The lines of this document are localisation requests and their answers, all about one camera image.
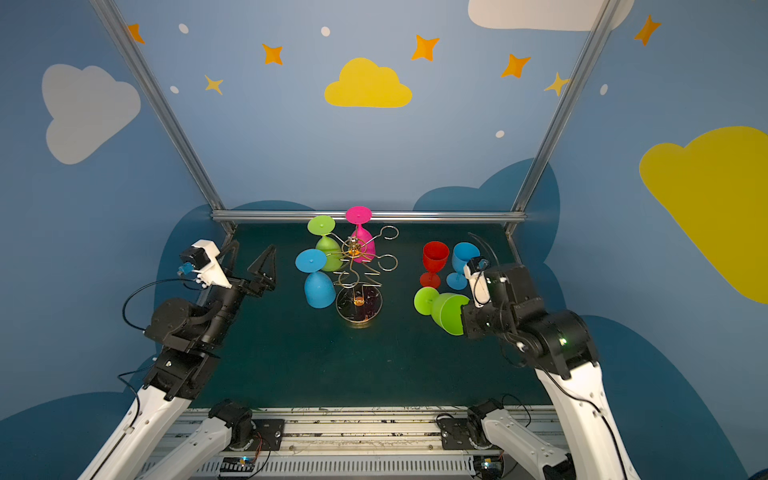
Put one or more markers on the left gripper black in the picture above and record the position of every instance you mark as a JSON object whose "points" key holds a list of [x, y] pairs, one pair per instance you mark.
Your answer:
{"points": [[242, 283]]}

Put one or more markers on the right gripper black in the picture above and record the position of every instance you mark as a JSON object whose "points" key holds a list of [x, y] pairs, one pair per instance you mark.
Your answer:
{"points": [[475, 321]]}

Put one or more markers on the green wine glass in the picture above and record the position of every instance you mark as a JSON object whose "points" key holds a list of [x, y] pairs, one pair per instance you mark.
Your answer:
{"points": [[444, 308], [323, 226]]}

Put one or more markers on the blue wine glass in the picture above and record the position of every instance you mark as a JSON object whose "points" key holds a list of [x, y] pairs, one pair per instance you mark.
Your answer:
{"points": [[318, 287], [463, 252]]}

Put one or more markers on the red wine glass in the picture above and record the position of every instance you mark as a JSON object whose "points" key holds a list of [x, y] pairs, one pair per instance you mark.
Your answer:
{"points": [[435, 255]]}

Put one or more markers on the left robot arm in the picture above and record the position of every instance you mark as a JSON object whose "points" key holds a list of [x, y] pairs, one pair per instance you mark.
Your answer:
{"points": [[189, 334]]}

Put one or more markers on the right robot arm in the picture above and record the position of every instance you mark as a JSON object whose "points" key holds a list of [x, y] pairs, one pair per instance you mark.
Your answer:
{"points": [[560, 349]]}

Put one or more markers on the pink wine glass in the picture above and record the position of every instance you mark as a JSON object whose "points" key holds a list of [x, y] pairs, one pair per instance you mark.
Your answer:
{"points": [[361, 242]]}

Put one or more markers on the right circuit board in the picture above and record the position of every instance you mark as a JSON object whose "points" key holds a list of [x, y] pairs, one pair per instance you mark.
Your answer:
{"points": [[487, 468]]}

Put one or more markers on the circuit board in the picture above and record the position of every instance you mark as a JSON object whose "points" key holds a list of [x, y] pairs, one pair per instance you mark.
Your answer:
{"points": [[238, 467], [487, 468]]}

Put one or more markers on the left circuit board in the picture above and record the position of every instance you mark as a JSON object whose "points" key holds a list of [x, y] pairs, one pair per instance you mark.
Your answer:
{"points": [[238, 467]]}

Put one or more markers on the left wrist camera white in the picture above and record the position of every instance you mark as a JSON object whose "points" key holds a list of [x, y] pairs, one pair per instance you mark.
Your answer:
{"points": [[200, 260]]}

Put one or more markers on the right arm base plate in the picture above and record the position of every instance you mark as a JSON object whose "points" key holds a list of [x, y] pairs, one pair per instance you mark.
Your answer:
{"points": [[462, 434]]}

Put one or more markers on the gold wire glass rack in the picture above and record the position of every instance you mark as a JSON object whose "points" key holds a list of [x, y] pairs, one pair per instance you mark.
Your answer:
{"points": [[359, 299]]}

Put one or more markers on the back aluminium frame bar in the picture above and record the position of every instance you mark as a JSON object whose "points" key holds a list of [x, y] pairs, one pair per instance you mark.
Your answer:
{"points": [[288, 216]]}

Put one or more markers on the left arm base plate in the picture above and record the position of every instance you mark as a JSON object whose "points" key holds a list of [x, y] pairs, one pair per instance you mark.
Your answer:
{"points": [[263, 435]]}

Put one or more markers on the aluminium front rail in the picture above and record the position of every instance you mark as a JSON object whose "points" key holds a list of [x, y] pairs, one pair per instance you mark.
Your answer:
{"points": [[357, 430]]}

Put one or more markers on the left aluminium frame post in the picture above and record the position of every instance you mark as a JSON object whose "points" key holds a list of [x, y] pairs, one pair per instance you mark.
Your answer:
{"points": [[113, 22]]}

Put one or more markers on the aluminium frame post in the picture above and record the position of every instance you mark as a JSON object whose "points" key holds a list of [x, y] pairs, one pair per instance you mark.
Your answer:
{"points": [[113, 22], [583, 68]]}

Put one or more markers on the right aluminium frame post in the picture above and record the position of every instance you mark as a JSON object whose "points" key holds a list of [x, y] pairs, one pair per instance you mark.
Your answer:
{"points": [[583, 68]]}

